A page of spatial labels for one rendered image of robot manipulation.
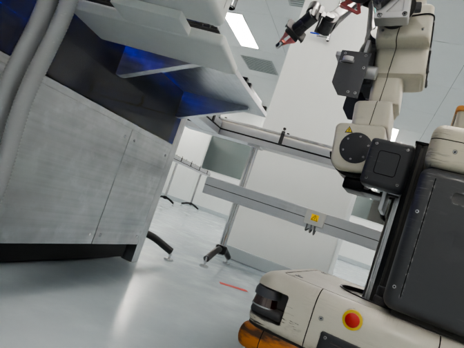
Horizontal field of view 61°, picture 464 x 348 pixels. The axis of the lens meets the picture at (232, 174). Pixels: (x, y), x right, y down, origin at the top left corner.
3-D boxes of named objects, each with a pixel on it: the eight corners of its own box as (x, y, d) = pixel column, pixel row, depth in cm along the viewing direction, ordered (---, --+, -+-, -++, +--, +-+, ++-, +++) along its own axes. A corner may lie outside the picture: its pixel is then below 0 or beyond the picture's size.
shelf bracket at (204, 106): (175, 116, 190) (184, 90, 191) (177, 118, 193) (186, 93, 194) (239, 133, 179) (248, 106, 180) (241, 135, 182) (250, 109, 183)
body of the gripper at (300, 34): (288, 20, 175) (300, 10, 170) (303, 36, 178) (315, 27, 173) (284, 27, 171) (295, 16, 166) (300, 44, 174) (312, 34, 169)
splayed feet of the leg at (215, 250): (195, 264, 241) (203, 242, 242) (221, 262, 289) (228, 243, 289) (207, 269, 239) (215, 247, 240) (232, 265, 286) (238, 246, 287)
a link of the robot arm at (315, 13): (310, 12, 162) (319, 21, 164) (313, 3, 167) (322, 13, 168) (297, 22, 168) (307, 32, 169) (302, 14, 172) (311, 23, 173)
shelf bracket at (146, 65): (114, 73, 143) (127, 40, 144) (119, 76, 146) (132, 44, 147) (197, 94, 132) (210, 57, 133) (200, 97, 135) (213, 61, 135)
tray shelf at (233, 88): (95, 25, 139) (97, 19, 139) (179, 96, 204) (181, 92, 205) (217, 49, 123) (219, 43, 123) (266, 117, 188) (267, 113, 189)
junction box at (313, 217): (302, 221, 243) (307, 208, 243) (304, 222, 247) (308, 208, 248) (322, 228, 239) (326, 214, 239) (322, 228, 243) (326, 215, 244)
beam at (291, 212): (201, 192, 271) (207, 175, 272) (205, 193, 279) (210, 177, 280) (456, 278, 218) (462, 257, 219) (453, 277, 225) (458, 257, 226)
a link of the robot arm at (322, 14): (334, 19, 163) (325, 36, 170) (339, 5, 169) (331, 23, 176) (307, 7, 163) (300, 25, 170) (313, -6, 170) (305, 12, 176)
